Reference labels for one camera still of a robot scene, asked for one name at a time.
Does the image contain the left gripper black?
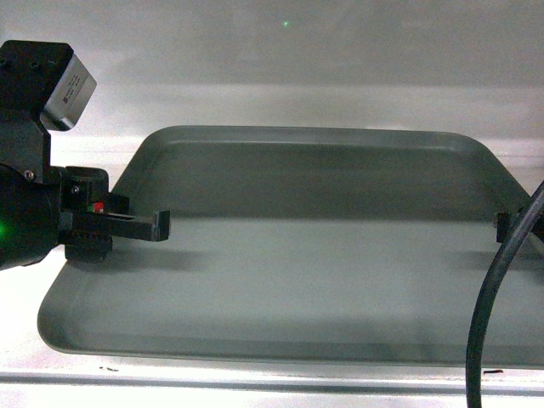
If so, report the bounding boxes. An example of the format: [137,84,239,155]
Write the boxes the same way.
[1,165,171,269]

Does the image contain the black cable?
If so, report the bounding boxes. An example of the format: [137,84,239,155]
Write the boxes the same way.
[465,180,544,408]

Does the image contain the grey-green rectangular serving tray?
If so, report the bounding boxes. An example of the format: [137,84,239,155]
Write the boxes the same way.
[37,127,530,366]

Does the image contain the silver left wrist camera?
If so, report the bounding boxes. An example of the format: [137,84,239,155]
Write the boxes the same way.
[40,54,97,132]

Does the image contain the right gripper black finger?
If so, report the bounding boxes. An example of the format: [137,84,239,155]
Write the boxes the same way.
[496,212,544,243]

